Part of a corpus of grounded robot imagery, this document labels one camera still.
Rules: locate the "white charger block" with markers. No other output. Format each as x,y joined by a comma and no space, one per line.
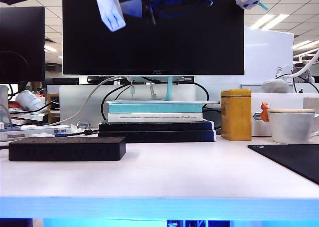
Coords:
111,10

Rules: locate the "white partition board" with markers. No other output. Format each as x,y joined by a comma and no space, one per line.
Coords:
268,55

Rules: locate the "pile of books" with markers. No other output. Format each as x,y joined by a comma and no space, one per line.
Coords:
28,117

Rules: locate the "white desk fan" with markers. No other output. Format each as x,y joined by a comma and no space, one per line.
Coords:
308,77

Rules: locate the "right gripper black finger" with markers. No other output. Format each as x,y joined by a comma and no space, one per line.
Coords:
133,8

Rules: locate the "wooden mug lid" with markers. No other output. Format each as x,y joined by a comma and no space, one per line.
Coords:
291,110

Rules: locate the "black mouse pad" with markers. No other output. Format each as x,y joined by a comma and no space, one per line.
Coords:
294,159

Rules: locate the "orange fox figurine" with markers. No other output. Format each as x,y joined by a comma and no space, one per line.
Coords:
264,113

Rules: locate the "yellow tin can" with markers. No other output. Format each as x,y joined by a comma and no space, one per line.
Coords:
236,117

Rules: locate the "white panel edge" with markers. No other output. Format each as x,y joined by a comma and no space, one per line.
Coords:
3,99

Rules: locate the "large black monitor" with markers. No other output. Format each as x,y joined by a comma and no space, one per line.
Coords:
149,45

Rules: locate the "black power strip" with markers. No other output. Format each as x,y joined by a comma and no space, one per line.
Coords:
67,152

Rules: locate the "white ceramic mug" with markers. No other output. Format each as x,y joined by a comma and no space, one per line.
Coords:
289,127

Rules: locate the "teal book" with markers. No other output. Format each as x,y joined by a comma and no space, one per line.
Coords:
154,108

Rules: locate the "white rounded object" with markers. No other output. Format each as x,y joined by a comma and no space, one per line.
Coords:
274,86

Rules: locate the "shiny metal clip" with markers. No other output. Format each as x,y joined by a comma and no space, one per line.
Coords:
83,126

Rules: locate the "teal silver monitor stand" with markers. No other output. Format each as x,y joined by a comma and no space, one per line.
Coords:
170,87

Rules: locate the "white plastic bottle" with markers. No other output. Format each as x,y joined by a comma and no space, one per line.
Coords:
29,101

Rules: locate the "white box with barcode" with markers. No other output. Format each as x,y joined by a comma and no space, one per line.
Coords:
49,131

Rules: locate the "small white flat box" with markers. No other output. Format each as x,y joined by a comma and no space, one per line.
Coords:
42,135

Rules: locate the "white cardboard box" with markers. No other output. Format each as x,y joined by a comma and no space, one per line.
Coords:
281,101

